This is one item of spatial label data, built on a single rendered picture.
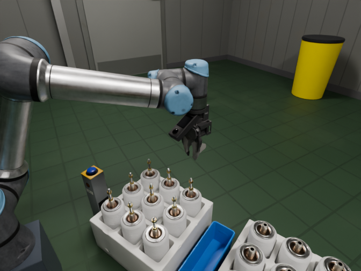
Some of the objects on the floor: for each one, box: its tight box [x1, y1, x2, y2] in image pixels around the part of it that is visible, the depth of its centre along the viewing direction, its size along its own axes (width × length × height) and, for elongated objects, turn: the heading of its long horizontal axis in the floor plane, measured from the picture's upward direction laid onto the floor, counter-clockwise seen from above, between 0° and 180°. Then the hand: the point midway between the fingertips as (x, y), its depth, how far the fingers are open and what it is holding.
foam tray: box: [89, 176, 213, 271], centre depth 107 cm, size 39×39×18 cm
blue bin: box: [178, 221, 235, 271], centre depth 95 cm, size 30×11×12 cm, turn 145°
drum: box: [291, 34, 345, 100], centre depth 251 cm, size 39×39×62 cm
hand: (190, 155), depth 89 cm, fingers open, 3 cm apart
